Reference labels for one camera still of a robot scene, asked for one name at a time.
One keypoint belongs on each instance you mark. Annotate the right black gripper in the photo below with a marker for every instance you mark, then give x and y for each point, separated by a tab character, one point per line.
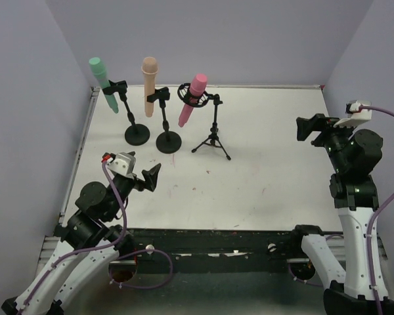
320	130

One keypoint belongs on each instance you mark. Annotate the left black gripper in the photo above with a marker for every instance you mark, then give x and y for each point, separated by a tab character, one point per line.
141	182

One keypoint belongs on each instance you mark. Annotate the black round-base clip stand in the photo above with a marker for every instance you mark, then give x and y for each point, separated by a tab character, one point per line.
135	134

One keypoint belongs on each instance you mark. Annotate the black tripod ring stand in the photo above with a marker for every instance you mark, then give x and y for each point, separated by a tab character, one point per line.
213	139

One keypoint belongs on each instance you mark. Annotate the peach toy microphone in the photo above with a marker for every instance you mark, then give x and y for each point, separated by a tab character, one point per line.
149	70

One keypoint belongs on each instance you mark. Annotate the pink toy microphone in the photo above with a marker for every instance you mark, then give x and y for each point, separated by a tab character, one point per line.
190	93

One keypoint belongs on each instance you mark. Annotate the green toy microphone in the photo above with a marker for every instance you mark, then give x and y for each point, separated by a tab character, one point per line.
99	71

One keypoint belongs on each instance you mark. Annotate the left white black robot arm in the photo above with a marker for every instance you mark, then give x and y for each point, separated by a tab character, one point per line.
95	234

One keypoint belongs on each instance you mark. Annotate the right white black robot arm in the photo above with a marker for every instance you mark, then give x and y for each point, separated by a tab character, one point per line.
358	286

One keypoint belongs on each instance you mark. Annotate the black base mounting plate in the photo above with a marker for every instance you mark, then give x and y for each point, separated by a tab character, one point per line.
155	251

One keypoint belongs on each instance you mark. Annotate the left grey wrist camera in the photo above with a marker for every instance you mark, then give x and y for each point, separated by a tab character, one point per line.
120	165

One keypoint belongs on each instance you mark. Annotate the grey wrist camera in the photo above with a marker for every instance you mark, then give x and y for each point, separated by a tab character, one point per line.
358	112
120	165

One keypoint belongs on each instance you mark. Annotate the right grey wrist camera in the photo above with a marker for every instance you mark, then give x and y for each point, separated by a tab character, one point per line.
358	112

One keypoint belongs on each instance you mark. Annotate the left aluminium rail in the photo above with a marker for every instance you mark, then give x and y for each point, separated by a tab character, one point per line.
48	247

